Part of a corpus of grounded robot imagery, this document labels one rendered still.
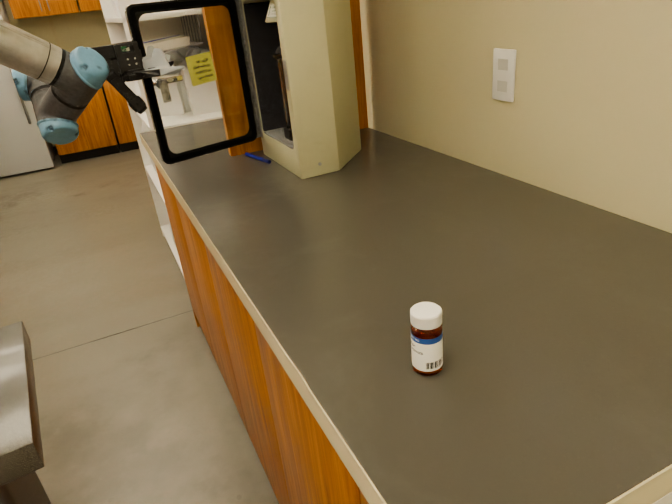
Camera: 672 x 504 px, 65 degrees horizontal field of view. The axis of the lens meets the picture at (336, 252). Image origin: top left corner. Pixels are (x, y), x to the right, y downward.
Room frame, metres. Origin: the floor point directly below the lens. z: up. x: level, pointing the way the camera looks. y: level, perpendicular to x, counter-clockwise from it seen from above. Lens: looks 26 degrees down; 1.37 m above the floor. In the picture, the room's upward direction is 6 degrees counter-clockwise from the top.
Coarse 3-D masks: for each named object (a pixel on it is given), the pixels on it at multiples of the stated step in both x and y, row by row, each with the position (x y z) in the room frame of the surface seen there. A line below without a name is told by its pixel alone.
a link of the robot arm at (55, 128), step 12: (36, 96) 1.17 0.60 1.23; (48, 96) 1.13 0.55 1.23; (36, 108) 1.15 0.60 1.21; (48, 108) 1.13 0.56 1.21; (60, 108) 1.12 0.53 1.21; (72, 108) 1.13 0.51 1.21; (84, 108) 1.15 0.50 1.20; (48, 120) 1.12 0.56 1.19; (60, 120) 1.13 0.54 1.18; (72, 120) 1.15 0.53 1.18; (48, 132) 1.12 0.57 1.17; (60, 132) 1.13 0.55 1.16; (72, 132) 1.14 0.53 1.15; (60, 144) 1.15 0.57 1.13
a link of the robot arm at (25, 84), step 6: (12, 72) 1.20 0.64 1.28; (18, 72) 1.20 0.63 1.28; (18, 78) 1.19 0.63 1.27; (24, 78) 1.19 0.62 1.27; (30, 78) 1.20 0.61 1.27; (18, 84) 1.19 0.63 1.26; (24, 84) 1.19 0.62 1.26; (30, 84) 1.19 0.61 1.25; (36, 84) 1.19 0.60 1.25; (42, 84) 1.19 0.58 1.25; (48, 84) 1.19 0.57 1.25; (18, 90) 1.19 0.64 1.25; (24, 90) 1.19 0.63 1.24; (30, 90) 1.19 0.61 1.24; (24, 96) 1.20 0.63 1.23
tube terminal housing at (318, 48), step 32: (256, 0) 1.58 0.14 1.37; (288, 0) 1.32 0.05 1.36; (320, 0) 1.35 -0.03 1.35; (288, 32) 1.32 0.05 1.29; (320, 32) 1.35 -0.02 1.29; (288, 64) 1.31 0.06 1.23; (320, 64) 1.35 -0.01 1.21; (352, 64) 1.52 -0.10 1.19; (288, 96) 1.33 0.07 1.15; (320, 96) 1.34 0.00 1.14; (352, 96) 1.50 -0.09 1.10; (320, 128) 1.34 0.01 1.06; (352, 128) 1.48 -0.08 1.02; (288, 160) 1.39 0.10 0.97; (320, 160) 1.33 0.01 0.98
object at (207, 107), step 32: (160, 32) 1.45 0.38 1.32; (192, 32) 1.50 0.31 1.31; (224, 32) 1.56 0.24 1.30; (192, 64) 1.49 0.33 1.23; (224, 64) 1.55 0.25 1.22; (160, 96) 1.42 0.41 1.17; (192, 96) 1.48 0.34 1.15; (224, 96) 1.54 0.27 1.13; (192, 128) 1.47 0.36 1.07; (224, 128) 1.53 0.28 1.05
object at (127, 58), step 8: (96, 48) 1.27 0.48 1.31; (104, 48) 1.28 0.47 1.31; (112, 48) 1.28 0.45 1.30; (120, 48) 1.27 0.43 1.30; (128, 48) 1.30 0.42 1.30; (136, 48) 1.29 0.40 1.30; (104, 56) 1.28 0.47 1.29; (112, 56) 1.28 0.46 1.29; (120, 56) 1.27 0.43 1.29; (128, 56) 1.29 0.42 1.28; (136, 56) 1.30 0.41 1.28; (112, 64) 1.28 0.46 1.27; (120, 64) 1.27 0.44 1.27; (128, 64) 1.29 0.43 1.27; (136, 64) 1.29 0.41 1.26; (120, 72) 1.29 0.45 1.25; (128, 72) 1.28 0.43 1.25; (128, 80) 1.28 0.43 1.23; (136, 80) 1.28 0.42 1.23
